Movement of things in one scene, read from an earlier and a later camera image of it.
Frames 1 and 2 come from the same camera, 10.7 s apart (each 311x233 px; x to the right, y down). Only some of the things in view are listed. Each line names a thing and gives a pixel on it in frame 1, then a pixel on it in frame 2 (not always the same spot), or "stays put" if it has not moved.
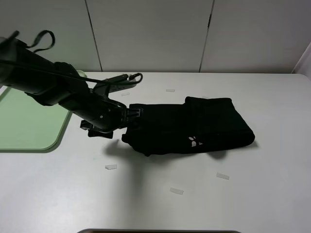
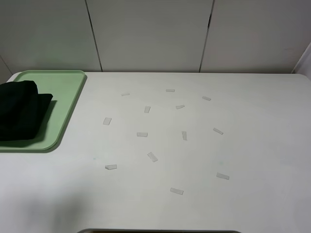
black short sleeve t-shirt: (200, 124) → (22, 110)
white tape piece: (111, 167) stays put
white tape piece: (223, 176) stays put
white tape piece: (177, 191) stays put
